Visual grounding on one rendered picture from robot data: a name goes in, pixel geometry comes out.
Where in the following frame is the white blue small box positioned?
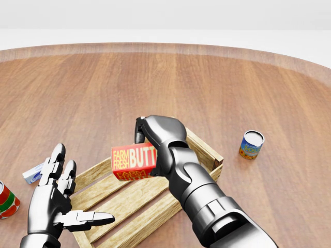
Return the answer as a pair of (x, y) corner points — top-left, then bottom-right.
(22, 162), (47, 184)

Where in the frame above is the wooden slat tray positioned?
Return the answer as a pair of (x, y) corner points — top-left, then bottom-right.
(69, 127), (224, 248)

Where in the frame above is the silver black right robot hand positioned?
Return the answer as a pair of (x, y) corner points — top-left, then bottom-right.
(133, 115), (188, 177)

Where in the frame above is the blue yellow soup tin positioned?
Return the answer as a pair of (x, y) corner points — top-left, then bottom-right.
(238, 130), (265, 160)

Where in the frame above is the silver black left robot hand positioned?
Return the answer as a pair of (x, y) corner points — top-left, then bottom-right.
(26, 143), (115, 236)

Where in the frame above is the red butter box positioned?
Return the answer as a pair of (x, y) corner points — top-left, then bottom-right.
(111, 142), (158, 182)

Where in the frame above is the red green orange tin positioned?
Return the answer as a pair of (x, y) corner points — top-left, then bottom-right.
(0, 180), (21, 220)

